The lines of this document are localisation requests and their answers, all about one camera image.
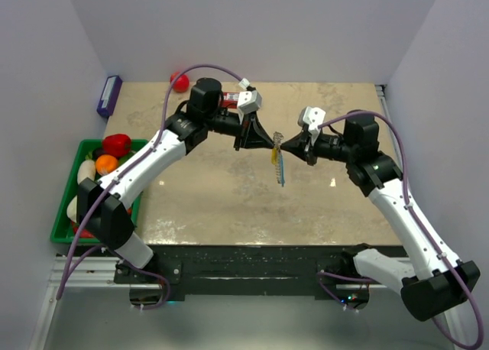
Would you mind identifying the orange fruit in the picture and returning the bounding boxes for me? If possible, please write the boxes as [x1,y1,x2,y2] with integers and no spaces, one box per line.
[95,154,118,176]

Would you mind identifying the green cabbage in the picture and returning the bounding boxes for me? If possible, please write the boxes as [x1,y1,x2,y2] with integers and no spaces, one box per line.
[66,196,77,223]

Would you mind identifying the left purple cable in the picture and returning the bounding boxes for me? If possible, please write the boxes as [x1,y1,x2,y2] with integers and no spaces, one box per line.
[55,63,254,311]

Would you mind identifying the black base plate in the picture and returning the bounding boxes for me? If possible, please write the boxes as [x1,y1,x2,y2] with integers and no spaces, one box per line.
[113,244,406,303]

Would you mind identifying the blue grey keyring with rings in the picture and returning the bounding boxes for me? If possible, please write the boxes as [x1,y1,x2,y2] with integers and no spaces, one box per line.
[272,131,285,187]

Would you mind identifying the purple cable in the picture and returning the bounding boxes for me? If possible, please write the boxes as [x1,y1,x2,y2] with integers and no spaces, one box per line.
[55,63,254,311]
[316,109,485,350]

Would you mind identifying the aluminium frame rail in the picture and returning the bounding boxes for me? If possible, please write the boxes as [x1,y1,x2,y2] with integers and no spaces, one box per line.
[28,250,471,350]

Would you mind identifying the purple box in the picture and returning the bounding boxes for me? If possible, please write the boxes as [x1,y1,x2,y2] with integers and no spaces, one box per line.
[96,75,123,118]

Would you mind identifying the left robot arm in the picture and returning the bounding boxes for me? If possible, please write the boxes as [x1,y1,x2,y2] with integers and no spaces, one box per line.
[76,78,274,283]

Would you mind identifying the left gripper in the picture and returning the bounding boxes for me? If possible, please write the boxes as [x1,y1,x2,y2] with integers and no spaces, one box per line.
[206,111,274,152]

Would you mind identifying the white radish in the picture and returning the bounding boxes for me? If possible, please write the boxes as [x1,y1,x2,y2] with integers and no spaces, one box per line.
[76,160,96,184]

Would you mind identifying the red bell pepper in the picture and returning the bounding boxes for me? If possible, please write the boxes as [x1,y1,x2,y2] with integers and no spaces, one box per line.
[102,134,131,158]

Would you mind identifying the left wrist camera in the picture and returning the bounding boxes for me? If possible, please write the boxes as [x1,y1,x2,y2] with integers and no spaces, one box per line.
[237,90,262,115]

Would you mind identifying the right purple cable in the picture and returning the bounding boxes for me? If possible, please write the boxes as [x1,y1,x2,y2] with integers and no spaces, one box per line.
[316,109,485,350]

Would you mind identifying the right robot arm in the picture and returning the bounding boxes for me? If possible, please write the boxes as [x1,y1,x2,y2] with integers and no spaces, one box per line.
[282,107,481,322]

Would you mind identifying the red chili pepper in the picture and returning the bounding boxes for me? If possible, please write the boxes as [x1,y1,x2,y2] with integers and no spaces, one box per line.
[71,222,94,238]

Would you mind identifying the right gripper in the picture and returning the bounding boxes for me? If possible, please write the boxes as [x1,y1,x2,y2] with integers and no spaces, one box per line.
[282,128,358,166]

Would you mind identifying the red tomato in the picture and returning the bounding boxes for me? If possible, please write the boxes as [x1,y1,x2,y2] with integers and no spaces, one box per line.
[170,71,190,93]

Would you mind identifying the green plastic bin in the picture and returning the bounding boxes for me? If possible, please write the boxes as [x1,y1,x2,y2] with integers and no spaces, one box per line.
[50,139,148,246]

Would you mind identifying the red rectangular box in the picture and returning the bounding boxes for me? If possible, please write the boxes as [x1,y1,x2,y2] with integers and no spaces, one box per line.
[222,92,239,109]

